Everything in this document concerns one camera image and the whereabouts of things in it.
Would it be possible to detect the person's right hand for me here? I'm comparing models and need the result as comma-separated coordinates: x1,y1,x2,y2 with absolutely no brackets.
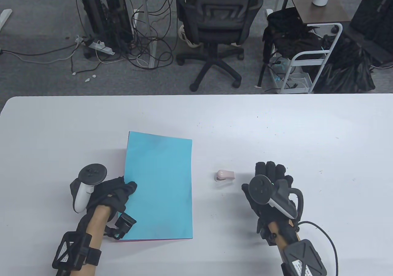
241,161,300,234

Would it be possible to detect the person's left hand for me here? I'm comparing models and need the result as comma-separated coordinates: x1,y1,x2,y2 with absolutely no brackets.
87,178,138,217

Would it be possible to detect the pale pink stapler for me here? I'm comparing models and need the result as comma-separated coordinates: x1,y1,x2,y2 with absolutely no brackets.
214,169,236,183

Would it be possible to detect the cyan paper document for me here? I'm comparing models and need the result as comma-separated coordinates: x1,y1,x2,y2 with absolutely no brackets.
118,131,194,242

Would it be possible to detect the person's left forearm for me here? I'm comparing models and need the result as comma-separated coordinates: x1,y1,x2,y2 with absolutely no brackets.
74,205,111,276

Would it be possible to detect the white and black controller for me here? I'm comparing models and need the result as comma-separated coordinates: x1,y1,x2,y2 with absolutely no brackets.
248,175,304,220
70,164,108,213

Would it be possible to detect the black wrist tracker box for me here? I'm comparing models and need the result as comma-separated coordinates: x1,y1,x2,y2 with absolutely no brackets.
52,231,102,271
280,239,327,276

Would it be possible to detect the black plastic bag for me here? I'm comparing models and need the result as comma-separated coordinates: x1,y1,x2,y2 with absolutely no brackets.
313,35,376,94

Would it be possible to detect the black backpack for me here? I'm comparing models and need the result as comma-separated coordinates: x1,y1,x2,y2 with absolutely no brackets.
263,7,323,87

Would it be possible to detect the white power strip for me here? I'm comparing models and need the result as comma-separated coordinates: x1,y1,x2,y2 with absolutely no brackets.
88,41,115,55

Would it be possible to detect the black mesh office chair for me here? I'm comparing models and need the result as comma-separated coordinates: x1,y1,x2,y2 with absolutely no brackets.
175,0,265,92

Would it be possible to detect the white cart with brown top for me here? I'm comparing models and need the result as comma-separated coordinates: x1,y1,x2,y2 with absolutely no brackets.
270,0,352,94

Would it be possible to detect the black computer tower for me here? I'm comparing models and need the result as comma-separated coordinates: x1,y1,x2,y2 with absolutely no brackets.
75,0,134,51

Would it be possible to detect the white metal desk leg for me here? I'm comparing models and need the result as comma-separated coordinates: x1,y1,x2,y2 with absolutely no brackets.
140,0,158,68

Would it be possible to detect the black equipment case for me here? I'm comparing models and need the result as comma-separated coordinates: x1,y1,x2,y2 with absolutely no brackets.
349,0,393,65

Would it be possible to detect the white desk foot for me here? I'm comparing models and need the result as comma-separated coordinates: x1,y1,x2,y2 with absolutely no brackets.
0,9,13,29

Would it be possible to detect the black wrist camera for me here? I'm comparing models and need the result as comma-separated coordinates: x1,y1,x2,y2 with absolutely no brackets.
104,212,137,240

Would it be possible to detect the black cable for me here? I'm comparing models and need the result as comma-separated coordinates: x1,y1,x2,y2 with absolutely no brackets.
296,221,340,276

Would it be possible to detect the tangle of black cables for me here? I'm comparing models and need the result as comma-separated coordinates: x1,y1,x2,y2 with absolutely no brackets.
123,0,179,71

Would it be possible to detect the white coiled cable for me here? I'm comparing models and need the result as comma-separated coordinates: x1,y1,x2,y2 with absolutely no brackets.
179,24,203,48

